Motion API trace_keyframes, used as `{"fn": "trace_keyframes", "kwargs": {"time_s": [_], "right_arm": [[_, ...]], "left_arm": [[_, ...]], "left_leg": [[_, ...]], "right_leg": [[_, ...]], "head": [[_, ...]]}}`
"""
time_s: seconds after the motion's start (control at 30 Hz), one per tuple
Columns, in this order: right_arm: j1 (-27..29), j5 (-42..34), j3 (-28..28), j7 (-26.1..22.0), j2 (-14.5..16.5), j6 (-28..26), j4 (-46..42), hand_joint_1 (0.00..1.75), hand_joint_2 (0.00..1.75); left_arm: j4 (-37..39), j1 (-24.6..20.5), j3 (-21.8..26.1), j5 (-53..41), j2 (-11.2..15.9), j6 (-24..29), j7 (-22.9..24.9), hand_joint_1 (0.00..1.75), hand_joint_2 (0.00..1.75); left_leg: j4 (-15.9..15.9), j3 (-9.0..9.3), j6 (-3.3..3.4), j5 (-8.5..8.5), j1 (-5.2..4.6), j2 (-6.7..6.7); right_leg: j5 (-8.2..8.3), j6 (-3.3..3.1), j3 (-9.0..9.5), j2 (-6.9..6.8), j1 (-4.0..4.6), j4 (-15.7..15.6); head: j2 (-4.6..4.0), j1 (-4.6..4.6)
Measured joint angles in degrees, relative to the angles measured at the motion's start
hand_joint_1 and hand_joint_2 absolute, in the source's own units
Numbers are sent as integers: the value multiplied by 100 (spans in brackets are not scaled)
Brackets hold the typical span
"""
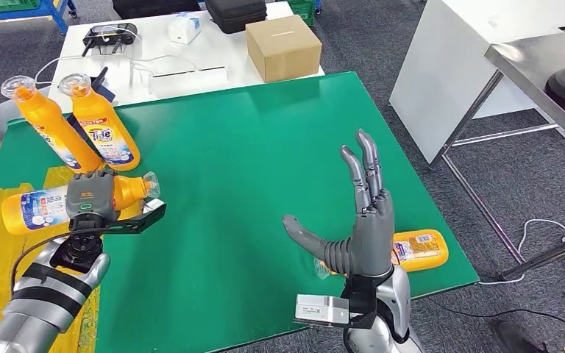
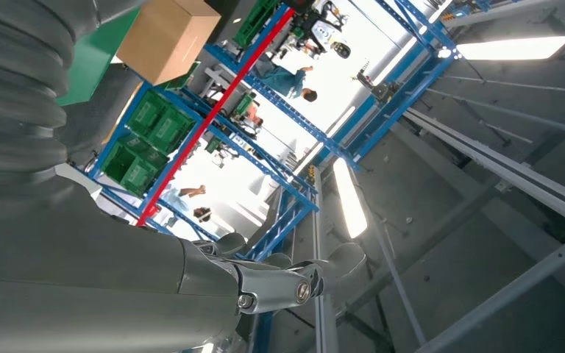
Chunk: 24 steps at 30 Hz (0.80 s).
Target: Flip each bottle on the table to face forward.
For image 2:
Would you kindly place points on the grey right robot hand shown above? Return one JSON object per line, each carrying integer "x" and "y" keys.
{"x": 78, "y": 273}

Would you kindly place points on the green plastic crate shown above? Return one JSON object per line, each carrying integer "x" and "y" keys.
{"x": 171, "y": 130}
{"x": 141, "y": 175}
{"x": 255, "y": 22}
{"x": 146, "y": 113}
{"x": 119, "y": 163}

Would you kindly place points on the person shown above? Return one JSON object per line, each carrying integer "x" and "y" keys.
{"x": 185, "y": 195}
{"x": 285, "y": 80}
{"x": 249, "y": 117}

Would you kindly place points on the red metal beam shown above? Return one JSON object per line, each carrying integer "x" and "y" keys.
{"x": 214, "y": 114}

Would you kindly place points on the brown cardboard box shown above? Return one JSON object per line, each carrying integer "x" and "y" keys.
{"x": 165, "y": 39}

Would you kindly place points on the grey steel column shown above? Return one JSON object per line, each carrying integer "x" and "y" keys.
{"x": 325, "y": 321}

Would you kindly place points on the blue metal shelving rack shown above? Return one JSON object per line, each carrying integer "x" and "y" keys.
{"x": 282, "y": 105}

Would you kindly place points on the ceiling light panel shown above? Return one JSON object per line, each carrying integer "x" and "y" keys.
{"x": 350, "y": 200}
{"x": 511, "y": 48}

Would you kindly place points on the white machine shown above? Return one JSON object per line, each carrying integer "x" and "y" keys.
{"x": 324, "y": 31}

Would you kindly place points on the grey steel ceiling beam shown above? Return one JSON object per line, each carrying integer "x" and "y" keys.
{"x": 506, "y": 292}

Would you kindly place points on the black camera rig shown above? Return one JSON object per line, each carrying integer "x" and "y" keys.
{"x": 380, "y": 87}

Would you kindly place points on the grey steel ceiling rail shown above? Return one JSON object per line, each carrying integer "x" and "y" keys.
{"x": 506, "y": 165}

